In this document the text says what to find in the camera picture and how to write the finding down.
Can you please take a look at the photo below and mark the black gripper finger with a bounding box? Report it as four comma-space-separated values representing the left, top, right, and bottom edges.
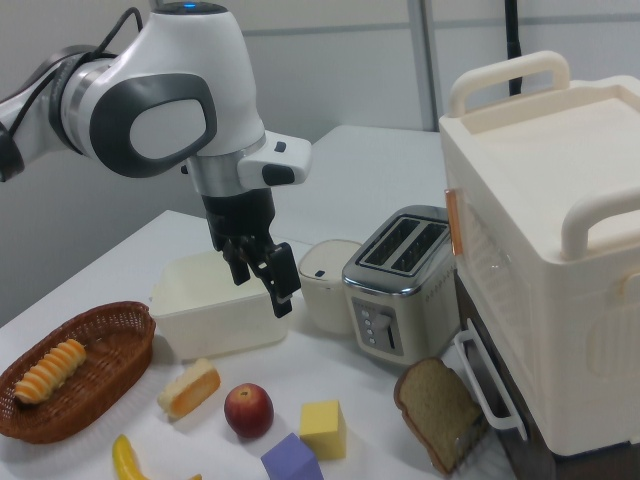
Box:
248, 239, 303, 319
221, 236, 254, 287

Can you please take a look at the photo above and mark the cream toy cabinet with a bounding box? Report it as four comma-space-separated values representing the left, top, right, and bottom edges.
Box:
438, 49, 640, 457

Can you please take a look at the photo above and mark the brown wicker basket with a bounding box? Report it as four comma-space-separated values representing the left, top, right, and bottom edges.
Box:
0, 300, 157, 445

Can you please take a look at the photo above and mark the black pole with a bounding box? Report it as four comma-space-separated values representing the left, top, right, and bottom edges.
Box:
502, 0, 526, 96

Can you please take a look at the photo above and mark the small white lidded bin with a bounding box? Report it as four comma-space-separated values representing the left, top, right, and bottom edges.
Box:
298, 239, 364, 334

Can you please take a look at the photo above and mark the brown bread slice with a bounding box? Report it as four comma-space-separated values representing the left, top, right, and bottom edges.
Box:
394, 356, 484, 475

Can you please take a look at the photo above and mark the orange cake slice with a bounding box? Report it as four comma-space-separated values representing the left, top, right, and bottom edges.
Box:
157, 357, 222, 420

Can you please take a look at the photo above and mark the white plastic container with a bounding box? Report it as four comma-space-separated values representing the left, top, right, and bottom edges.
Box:
149, 250, 290, 361

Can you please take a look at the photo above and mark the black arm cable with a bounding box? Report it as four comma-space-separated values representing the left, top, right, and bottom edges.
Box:
0, 5, 147, 146

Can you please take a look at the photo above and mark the yellow cube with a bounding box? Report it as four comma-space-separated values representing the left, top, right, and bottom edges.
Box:
298, 398, 347, 461

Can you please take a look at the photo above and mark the purple cube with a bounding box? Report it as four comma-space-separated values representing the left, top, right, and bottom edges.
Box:
260, 432, 322, 480

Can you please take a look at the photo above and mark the yellow banana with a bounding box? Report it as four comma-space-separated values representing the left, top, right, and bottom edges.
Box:
111, 434, 204, 480

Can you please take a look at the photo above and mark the silver cream toaster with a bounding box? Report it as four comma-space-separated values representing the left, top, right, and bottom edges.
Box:
341, 204, 461, 366

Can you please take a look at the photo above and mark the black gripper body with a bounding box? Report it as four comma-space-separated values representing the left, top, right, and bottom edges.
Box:
201, 188, 279, 255

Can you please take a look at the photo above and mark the red apple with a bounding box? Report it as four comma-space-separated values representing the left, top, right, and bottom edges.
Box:
223, 383, 275, 440

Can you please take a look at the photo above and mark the twisted bread roll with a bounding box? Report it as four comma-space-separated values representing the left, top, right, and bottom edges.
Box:
13, 338, 88, 405

